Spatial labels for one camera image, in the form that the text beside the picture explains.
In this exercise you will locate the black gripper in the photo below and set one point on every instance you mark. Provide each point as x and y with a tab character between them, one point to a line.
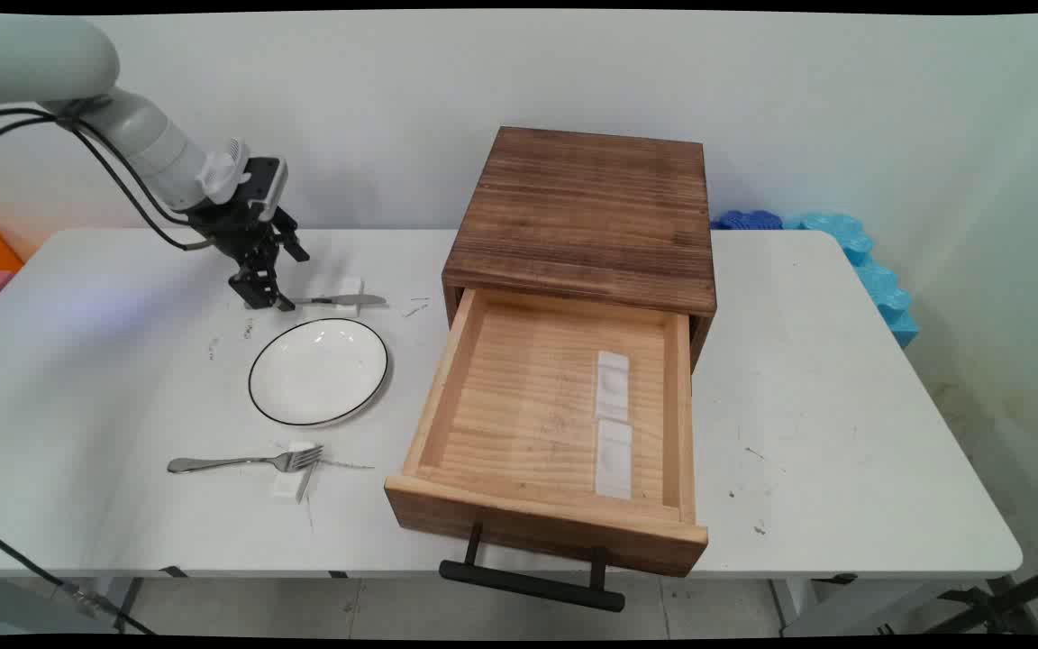
229	230

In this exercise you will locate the silver table knife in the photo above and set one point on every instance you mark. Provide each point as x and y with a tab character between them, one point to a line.
348	300

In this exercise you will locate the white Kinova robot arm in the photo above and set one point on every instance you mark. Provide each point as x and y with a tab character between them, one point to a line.
32	63

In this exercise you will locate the white knife rest block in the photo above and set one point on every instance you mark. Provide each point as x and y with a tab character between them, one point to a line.
348	287

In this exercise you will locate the white plate with black rim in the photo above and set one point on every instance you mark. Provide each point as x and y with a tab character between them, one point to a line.
318	371

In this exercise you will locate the silver fork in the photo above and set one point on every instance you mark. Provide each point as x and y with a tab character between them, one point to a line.
231	462

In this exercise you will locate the white fork rest block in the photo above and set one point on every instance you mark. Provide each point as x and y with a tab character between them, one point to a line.
287	487

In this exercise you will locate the light wooden drawer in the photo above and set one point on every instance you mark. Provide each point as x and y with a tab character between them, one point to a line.
528	406

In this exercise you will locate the dark wooden drawer cabinet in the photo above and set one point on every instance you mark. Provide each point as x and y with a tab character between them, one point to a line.
582	216

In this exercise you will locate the white cutlery rest pad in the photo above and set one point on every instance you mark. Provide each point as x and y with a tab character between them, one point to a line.
614	460
612	386

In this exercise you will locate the light blue foam piece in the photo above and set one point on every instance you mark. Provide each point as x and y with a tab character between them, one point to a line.
879	279

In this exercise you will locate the black silver wrist camera box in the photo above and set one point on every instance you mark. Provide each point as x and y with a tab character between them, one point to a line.
265	185

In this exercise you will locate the black metal stand frame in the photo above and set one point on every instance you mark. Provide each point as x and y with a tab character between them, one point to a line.
1015	590

